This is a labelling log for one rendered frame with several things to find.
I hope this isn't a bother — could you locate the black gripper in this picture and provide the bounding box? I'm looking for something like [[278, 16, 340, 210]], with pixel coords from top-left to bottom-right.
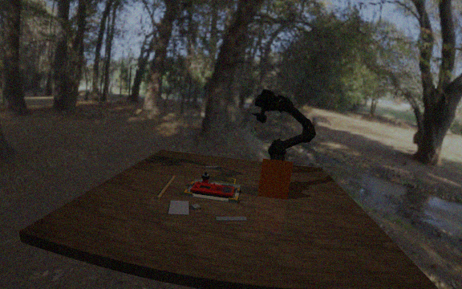
[[252, 89, 277, 123]]

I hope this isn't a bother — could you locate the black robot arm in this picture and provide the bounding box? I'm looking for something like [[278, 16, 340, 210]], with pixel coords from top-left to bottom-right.
[[268, 92, 316, 161]]

